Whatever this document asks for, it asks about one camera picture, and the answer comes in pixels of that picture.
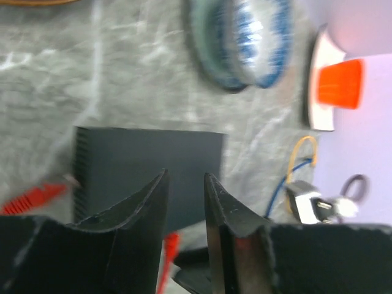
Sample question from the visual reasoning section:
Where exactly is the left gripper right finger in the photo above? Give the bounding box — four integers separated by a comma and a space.
204, 174, 391, 293

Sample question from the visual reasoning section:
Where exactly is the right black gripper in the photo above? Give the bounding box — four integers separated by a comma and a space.
173, 247, 211, 294

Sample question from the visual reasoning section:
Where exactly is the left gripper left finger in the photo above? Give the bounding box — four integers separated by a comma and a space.
1, 170, 169, 293

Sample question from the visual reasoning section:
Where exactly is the black network switch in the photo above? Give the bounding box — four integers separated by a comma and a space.
72, 127, 225, 232

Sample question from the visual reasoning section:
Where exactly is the red ethernet cable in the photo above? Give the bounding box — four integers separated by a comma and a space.
0, 174, 82, 215

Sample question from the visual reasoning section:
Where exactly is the blue ethernet cable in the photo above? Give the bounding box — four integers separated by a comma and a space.
265, 157, 315, 218

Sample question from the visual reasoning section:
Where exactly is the orange plastic cup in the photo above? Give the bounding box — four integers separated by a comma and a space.
317, 59, 365, 110

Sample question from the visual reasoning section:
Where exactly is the blue white porcelain bowl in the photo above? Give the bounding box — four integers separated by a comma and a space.
216, 1, 293, 89

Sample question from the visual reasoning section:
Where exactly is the white square plate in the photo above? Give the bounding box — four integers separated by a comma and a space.
303, 24, 347, 132

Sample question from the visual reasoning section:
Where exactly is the blue patterned saucer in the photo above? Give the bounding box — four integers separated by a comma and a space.
187, 1, 253, 93

